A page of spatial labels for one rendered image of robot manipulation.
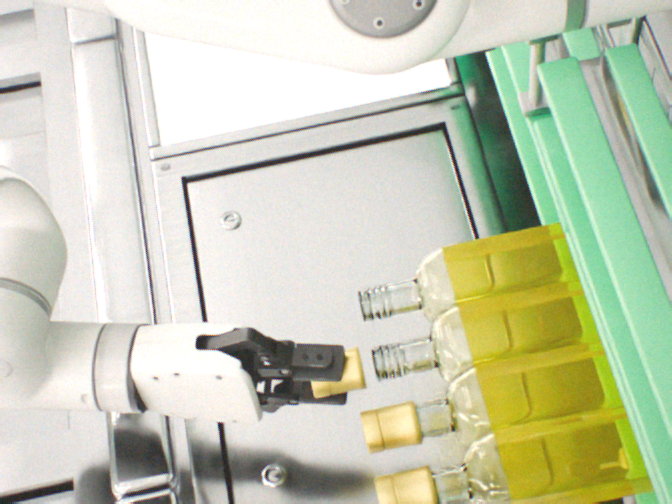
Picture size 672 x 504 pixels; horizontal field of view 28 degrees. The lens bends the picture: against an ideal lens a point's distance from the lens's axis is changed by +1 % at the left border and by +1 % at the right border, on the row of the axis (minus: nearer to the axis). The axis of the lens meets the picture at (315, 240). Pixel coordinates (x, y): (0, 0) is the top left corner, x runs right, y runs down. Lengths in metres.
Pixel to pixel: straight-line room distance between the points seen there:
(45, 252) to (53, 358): 0.09
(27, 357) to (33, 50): 0.58
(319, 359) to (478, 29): 0.39
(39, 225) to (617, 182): 0.46
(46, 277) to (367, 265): 0.35
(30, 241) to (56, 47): 0.51
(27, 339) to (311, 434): 0.29
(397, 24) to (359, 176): 0.70
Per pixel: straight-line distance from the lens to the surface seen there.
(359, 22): 0.66
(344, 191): 1.35
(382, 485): 1.04
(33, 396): 1.13
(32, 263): 1.09
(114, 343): 1.10
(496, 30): 0.77
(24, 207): 1.09
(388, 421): 1.06
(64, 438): 1.29
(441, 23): 0.67
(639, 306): 0.97
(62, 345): 1.12
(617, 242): 1.00
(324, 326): 1.27
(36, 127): 1.53
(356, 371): 1.08
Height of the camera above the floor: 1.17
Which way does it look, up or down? level
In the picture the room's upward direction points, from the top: 102 degrees counter-clockwise
